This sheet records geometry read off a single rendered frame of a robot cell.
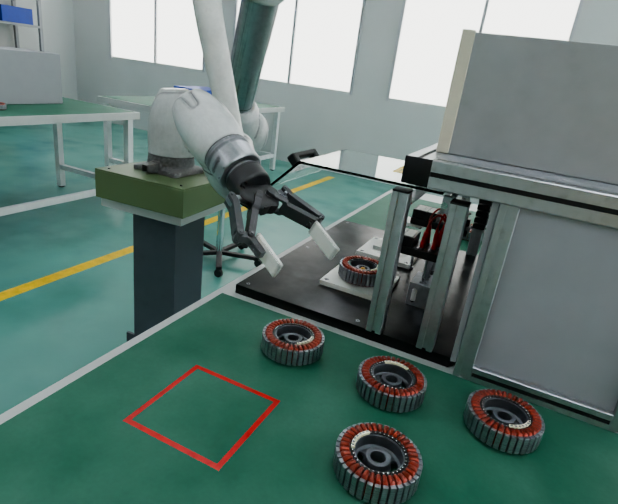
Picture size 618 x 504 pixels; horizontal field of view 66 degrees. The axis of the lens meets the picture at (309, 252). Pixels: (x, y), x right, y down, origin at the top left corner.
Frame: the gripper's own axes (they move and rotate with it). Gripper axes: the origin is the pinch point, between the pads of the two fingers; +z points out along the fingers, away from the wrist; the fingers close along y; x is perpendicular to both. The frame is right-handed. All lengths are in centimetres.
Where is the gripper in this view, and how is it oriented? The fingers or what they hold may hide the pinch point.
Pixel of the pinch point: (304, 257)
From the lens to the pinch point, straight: 79.8
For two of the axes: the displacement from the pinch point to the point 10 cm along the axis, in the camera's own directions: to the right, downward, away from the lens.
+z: 5.6, 7.4, -3.6
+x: 4.5, -6.4, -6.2
